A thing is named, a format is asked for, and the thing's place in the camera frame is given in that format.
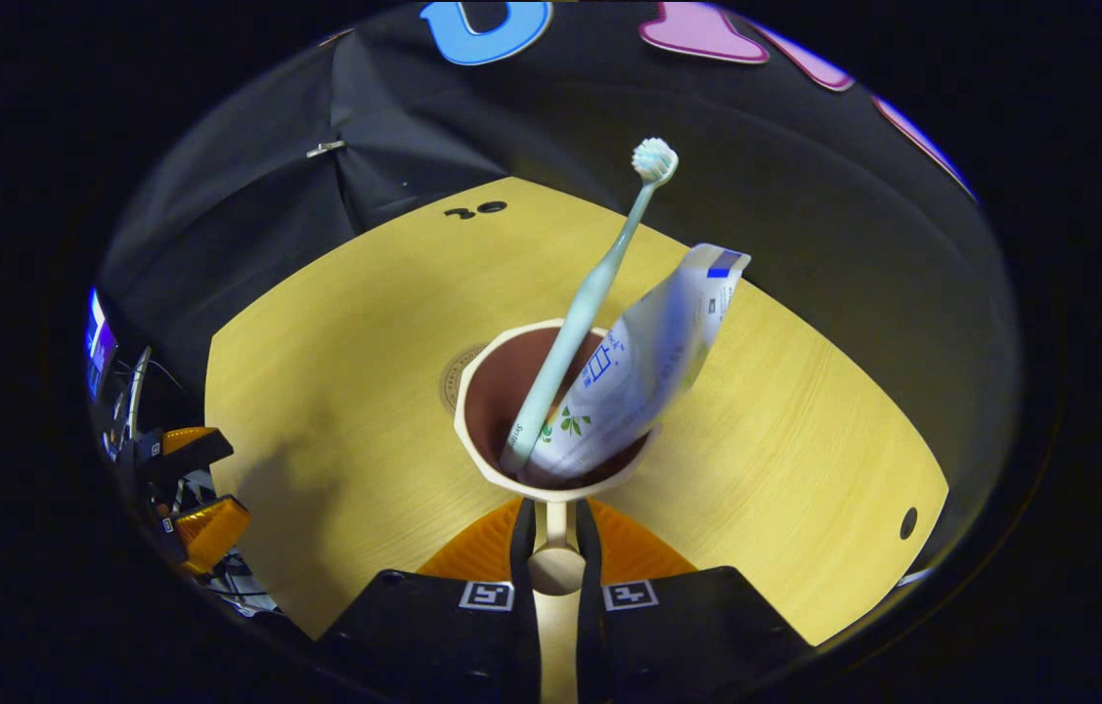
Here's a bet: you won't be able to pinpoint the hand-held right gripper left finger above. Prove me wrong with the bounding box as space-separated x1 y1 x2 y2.
314 497 543 704

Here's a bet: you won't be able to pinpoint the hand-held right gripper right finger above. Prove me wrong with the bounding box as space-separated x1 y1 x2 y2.
574 497 817 704

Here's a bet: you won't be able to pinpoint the beige cup with handle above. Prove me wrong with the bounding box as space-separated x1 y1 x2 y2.
454 319 662 704

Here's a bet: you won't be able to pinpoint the white toothpaste tube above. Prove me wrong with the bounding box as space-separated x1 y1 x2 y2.
519 242 753 487

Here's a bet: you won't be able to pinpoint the light green toothbrush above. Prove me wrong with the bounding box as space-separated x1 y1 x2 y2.
499 137 681 476

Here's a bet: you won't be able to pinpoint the wooden desktop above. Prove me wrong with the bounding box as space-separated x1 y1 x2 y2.
204 175 950 648

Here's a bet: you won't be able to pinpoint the blue lit screen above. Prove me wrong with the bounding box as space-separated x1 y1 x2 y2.
85 287 118 397

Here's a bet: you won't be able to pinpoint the black backdrop cloth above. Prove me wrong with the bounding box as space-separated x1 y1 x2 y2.
96 0 1021 549

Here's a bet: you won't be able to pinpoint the thick white cable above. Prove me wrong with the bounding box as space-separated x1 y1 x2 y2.
123 344 154 451

